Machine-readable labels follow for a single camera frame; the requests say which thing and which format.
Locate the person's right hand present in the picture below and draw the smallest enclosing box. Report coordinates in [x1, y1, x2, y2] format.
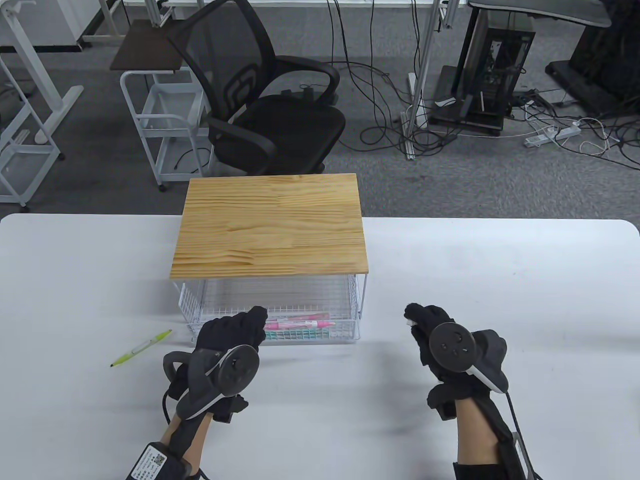
[404, 302, 508, 421]

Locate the person's left hand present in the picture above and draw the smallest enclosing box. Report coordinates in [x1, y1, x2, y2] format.
[167, 306, 268, 424]

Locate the pink double-ended highlighter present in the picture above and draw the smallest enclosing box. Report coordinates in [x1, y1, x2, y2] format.
[265, 312, 330, 322]
[263, 321, 337, 332]

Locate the green double-ended highlighter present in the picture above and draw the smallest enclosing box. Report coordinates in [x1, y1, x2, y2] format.
[110, 329, 173, 368]

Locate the white wire basket drawer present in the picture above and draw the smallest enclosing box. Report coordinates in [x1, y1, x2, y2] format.
[178, 276, 362, 347]

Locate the person's right forearm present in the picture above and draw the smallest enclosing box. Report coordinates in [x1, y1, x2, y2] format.
[455, 397, 516, 480]

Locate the person's left forearm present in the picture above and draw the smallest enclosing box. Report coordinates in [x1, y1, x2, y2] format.
[162, 412, 213, 468]

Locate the black grey tracker controller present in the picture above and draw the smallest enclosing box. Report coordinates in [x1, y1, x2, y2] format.
[429, 322, 509, 393]
[162, 344, 261, 421]

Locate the black mesh office chair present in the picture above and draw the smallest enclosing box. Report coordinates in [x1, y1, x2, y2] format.
[166, 0, 347, 177]

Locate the white metal cart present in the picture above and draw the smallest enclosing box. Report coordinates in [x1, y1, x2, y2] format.
[120, 70, 213, 193]

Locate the white power strip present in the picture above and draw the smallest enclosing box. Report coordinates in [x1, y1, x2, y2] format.
[524, 125, 582, 148]

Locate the black computer tower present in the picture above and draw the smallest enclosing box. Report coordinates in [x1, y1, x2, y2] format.
[465, 26, 537, 122]

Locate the brown side table top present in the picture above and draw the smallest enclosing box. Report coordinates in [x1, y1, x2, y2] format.
[110, 20, 193, 72]

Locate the black equipment stand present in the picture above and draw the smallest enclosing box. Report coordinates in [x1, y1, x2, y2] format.
[545, 0, 640, 118]

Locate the grey desk top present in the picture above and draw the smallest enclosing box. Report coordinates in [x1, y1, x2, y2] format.
[467, 0, 613, 28]

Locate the white desk leg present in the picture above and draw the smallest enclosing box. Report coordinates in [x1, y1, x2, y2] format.
[0, 0, 85, 146]

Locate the white cabinet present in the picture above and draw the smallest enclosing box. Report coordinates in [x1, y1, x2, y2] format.
[22, 0, 86, 51]

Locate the wooden top wire rack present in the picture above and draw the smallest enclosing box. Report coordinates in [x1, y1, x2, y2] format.
[170, 173, 370, 321]

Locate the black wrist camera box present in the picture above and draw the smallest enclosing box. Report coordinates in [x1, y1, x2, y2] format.
[127, 442, 193, 480]
[452, 432, 533, 480]

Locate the tangle of black floor cables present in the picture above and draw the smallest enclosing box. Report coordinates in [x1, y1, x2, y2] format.
[325, 0, 640, 171]

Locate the aluminium profile post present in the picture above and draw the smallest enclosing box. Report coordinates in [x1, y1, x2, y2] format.
[402, 0, 448, 161]

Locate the aluminium desk frame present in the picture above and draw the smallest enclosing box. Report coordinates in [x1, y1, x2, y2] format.
[82, 0, 173, 43]

